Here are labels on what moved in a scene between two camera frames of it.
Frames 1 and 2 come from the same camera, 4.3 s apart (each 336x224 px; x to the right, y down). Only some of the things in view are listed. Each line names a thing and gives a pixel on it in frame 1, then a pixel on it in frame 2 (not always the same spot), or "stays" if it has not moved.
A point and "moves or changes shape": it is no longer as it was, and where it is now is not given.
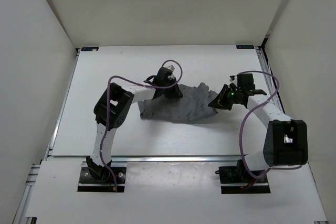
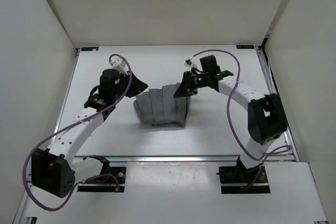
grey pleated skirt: (194, 104) moves or changes shape
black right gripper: (220, 101) to (185, 89)
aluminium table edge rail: (149, 158) stays
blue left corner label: (89, 49) stays
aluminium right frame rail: (272, 82) stays
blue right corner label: (246, 46) stays
